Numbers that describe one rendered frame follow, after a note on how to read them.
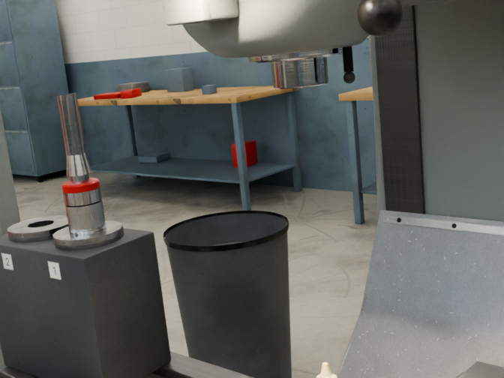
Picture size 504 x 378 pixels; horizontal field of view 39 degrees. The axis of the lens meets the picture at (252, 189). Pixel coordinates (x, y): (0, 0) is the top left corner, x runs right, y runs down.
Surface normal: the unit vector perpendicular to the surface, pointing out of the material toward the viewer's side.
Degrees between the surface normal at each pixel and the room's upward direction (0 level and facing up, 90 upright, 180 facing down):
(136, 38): 90
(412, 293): 63
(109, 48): 90
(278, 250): 93
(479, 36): 90
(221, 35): 111
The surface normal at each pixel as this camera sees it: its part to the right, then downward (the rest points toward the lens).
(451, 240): -0.63, -0.23
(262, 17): -0.37, 0.47
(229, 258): 0.07, 0.27
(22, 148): -0.65, 0.22
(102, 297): 0.79, 0.05
